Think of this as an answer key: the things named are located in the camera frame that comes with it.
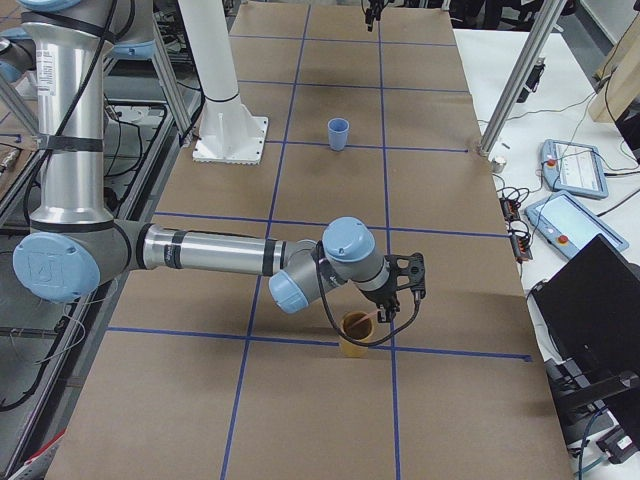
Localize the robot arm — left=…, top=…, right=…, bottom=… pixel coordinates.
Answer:
left=12, top=1, right=400, bottom=322

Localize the yellow wooden cup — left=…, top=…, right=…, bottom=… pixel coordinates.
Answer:
left=339, top=312, right=375, bottom=358

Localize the pink chopstick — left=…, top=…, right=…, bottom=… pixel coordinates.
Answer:
left=349, top=309, right=380, bottom=328

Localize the aluminium frame post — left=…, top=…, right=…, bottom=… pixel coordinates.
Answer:
left=478, top=0, right=566, bottom=158

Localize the blue plastic cup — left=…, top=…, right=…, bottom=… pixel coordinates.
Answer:
left=327, top=117, right=350, bottom=151

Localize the near teach pendant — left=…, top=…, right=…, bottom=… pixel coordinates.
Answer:
left=525, top=191, right=629, bottom=259

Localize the far teach pendant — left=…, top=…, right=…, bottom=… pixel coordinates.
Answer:
left=540, top=139, right=609, bottom=199

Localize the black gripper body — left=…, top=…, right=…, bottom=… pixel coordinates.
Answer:
left=363, top=279, right=400, bottom=314
left=366, top=0, right=384, bottom=13

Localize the small white tape roll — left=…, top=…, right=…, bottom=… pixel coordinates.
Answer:
left=491, top=156, right=507, bottom=174

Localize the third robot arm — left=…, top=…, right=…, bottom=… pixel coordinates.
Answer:
left=1, top=27, right=36, bottom=83

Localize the teach pendant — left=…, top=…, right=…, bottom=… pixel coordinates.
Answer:
left=525, top=191, right=629, bottom=259
left=540, top=139, right=609, bottom=199

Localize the black monitor stand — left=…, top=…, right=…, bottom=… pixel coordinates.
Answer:
left=544, top=350, right=639, bottom=443

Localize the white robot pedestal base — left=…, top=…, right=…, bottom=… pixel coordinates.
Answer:
left=179, top=0, right=269, bottom=164

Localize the left aluminium frame strut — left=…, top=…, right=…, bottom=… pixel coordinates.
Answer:
left=151, top=16, right=193, bottom=147

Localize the black laptop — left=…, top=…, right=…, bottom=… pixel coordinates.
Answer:
left=533, top=234, right=639, bottom=374

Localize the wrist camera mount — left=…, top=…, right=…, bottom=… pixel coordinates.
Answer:
left=385, top=252, right=426, bottom=303

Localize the wooden board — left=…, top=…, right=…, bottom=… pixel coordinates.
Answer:
left=589, top=10, right=639, bottom=123

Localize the orange black power strip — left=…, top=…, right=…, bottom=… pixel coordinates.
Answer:
left=499, top=197, right=533, bottom=264

